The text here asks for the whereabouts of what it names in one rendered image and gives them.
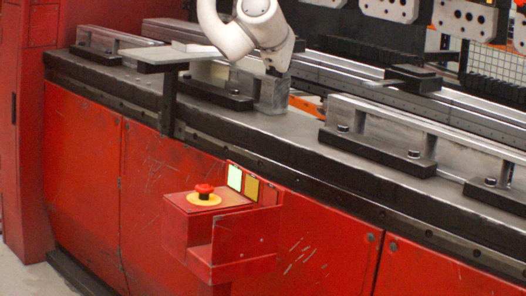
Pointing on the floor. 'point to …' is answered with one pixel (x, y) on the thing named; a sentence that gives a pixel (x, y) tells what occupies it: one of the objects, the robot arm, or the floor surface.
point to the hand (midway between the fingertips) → (284, 61)
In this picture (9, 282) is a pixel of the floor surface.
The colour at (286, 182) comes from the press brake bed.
